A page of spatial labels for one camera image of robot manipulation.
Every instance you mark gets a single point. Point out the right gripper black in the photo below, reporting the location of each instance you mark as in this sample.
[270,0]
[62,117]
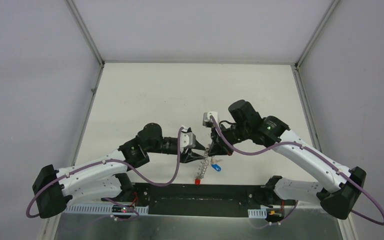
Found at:
[217,148]

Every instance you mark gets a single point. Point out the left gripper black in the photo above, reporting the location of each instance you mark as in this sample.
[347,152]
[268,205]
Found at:
[184,152]

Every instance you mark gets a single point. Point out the metal disc with key rings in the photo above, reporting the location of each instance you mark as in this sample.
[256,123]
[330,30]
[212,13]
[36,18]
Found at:
[204,164]

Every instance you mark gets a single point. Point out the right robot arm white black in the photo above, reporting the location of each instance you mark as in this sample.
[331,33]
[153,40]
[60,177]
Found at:
[336,187]

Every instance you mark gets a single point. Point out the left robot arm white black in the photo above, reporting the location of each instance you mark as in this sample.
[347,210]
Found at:
[127,157]

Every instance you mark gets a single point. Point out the blue key tag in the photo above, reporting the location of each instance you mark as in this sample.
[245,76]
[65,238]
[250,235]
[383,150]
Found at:
[216,167]

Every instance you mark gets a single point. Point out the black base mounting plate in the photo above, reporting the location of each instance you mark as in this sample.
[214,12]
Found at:
[205,200]

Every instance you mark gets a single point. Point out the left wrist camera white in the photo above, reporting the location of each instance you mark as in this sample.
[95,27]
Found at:
[187,138]

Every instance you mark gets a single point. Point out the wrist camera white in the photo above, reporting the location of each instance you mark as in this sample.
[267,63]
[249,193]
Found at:
[210,118]
[187,138]

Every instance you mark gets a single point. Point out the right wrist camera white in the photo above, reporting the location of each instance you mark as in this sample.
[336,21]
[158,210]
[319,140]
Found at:
[210,118]

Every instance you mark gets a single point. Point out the aluminium frame rail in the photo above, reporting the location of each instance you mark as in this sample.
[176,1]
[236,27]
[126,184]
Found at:
[59,196]

